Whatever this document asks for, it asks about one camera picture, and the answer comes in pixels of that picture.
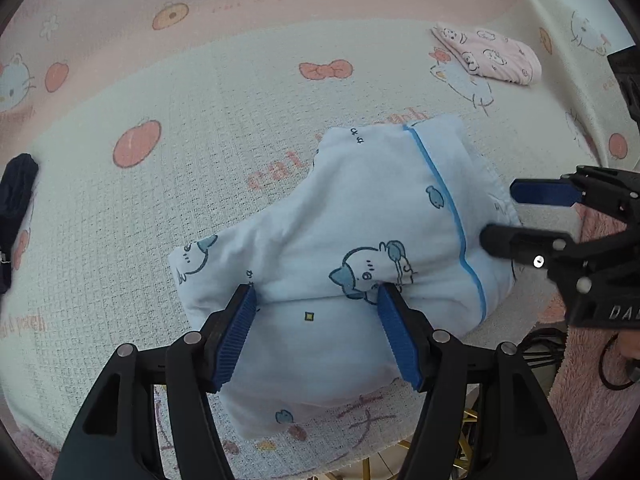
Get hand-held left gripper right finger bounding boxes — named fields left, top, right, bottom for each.
left=376, top=283, right=578, bottom=480

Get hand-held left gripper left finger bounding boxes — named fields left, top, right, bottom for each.
left=52, top=283, right=258, bottom=480

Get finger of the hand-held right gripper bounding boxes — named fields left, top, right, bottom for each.
left=480, top=223, right=640, bottom=297
left=510, top=165, right=640, bottom=222

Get light blue printed pajama shorts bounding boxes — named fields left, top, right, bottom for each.
left=167, top=112, right=523, bottom=442

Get person's pink plush clothing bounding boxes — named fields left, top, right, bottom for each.
left=10, top=205, right=640, bottom=480

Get pink cartoon cat printed blanket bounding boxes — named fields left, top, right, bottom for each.
left=0, top=0, right=640, bottom=480

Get pink folded printed garment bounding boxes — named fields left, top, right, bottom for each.
left=431, top=22, right=543, bottom=87

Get navy shorts with white stripes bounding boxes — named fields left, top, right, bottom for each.
left=0, top=154, right=40, bottom=296

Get black wrist strap cord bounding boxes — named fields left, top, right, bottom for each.
left=599, top=332, right=640, bottom=392

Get gold wire stool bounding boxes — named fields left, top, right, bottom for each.
left=325, top=407, right=481, bottom=480

